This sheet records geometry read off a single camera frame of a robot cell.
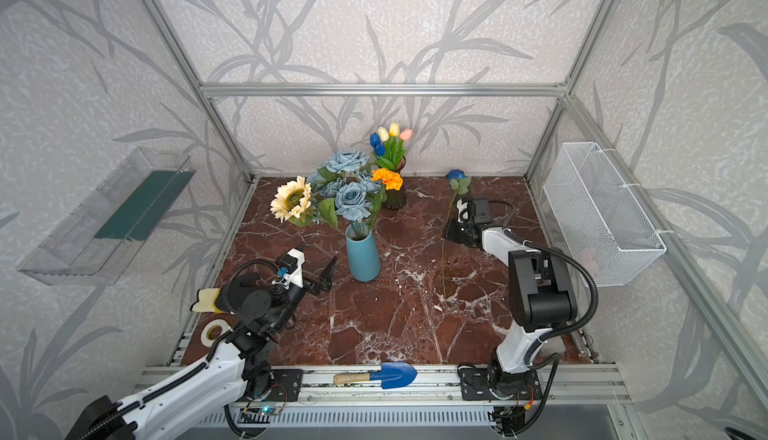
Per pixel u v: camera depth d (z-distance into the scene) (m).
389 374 0.76
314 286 0.67
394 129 0.92
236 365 0.57
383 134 0.91
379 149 0.89
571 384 0.75
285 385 0.73
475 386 0.73
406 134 0.93
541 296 0.48
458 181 1.04
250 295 0.59
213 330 0.83
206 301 0.89
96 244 0.64
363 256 0.83
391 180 0.68
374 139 0.91
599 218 0.64
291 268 0.61
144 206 0.64
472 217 0.77
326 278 0.69
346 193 0.68
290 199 0.61
